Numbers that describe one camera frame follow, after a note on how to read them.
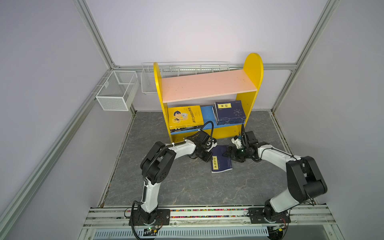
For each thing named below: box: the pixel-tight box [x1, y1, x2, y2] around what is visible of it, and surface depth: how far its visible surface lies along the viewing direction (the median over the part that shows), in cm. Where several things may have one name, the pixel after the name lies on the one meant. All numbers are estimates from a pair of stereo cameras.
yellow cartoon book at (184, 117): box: [167, 105, 204, 130], surface depth 93 cm
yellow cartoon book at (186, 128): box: [169, 125, 205, 133], surface depth 91 cm
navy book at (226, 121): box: [215, 118, 247, 126], surface depth 93 cm
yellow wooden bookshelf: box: [153, 53, 264, 142], surface depth 90 cm
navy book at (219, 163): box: [211, 145, 233, 173], surface depth 91 cm
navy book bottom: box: [212, 100, 247, 126], surface depth 95 cm
